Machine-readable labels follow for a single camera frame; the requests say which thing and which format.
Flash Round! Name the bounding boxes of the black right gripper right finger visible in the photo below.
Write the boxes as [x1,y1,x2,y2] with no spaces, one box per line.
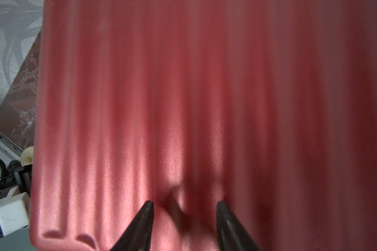
[216,201,260,251]

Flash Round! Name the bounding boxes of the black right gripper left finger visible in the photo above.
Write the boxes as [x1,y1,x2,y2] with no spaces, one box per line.
[110,201,154,251]

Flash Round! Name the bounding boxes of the red ribbed hardshell suitcase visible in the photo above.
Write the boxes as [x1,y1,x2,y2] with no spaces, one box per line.
[30,1,377,251]

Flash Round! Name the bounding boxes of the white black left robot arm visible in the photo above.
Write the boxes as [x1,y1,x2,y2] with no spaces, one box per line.
[0,158,32,238]

